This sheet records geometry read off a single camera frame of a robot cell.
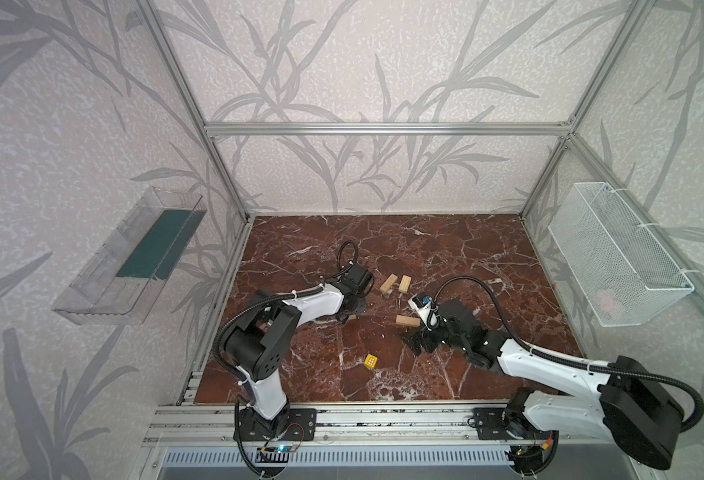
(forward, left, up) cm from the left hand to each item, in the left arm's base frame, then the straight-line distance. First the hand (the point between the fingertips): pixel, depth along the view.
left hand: (360, 297), depth 95 cm
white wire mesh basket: (-11, -57, +33) cm, 66 cm away
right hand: (-9, -15, +7) cm, 19 cm away
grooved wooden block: (+5, -14, 0) cm, 15 cm away
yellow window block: (-20, -3, 0) cm, 20 cm away
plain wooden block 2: (-8, -15, 0) cm, 16 cm away
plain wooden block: (+6, -9, 0) cm, 11 cm away
